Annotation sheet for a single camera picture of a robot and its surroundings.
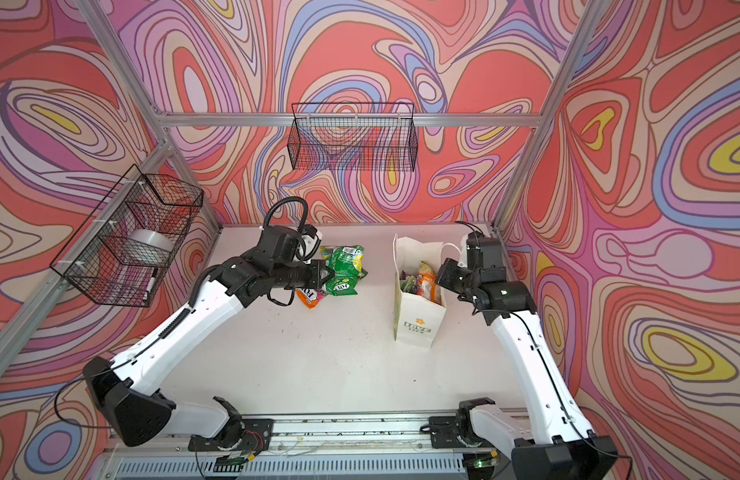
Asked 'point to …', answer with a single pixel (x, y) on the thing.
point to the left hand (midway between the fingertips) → (336, 271)
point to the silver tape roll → (150, 244)
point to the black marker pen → (149, 288)
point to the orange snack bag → (427, 284)
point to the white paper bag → (420, 300)
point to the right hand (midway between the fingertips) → (441, 277)
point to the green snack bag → (347, 266)
